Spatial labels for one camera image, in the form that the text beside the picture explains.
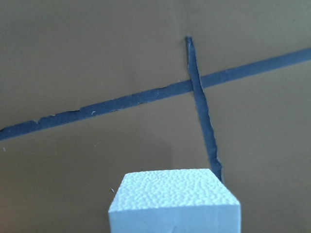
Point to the light blue block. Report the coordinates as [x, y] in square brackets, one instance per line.
[174, 201]

